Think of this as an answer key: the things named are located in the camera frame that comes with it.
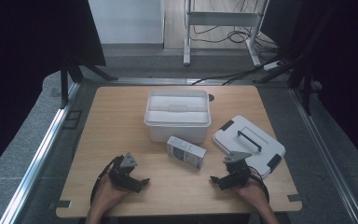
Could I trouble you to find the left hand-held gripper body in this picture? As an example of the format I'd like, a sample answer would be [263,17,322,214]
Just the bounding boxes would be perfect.
[108,151,139,189]

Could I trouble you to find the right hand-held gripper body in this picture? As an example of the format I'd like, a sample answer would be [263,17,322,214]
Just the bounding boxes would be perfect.
[223,151,254,188]

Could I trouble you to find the white and blue carton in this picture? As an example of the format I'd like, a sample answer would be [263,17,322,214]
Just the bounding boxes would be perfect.
[166,135,207,171]

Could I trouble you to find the white plastic storage box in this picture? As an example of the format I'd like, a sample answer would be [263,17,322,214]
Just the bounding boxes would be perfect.
[143,88,213,145]

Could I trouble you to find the person's left hand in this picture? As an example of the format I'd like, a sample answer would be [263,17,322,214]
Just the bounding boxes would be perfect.
[92,175,132,214]

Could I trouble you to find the person's right hand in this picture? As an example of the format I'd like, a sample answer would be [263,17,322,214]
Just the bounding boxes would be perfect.
[234,179,270,213]

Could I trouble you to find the white power strip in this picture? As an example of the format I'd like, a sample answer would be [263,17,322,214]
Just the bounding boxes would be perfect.
[262,60,283,72]

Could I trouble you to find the black tripod stand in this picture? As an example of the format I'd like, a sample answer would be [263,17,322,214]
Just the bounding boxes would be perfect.
[254,52,323,116]
[59,57,119,110]

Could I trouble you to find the black curtain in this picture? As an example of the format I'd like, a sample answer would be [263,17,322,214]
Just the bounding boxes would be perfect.
[0,0,107,185]
[259,0,358,175]

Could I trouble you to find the white metal stand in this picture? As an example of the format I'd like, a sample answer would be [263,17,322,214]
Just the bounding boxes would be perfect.
[183,0,270,67]

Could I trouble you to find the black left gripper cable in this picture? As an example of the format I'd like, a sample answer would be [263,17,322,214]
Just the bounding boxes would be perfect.
[89,155,122,205]

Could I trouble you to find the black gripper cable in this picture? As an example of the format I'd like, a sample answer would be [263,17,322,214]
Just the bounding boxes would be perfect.
[247,166,270,203]
[89,155,122,205]

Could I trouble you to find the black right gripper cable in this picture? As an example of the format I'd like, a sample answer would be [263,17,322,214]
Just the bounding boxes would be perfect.
[247,166,270,203]

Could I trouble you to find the white lid with black handle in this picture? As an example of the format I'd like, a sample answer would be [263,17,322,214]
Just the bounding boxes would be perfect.
[212,115,286,180]

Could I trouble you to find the aluminium floor rail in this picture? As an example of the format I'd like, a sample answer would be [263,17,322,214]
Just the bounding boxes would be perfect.
[288,88,358,224]
[0,81,82,224]
[103,77,234,87]

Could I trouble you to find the black floor cables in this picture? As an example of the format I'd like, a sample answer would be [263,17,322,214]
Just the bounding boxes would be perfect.
[189,0,282,87]

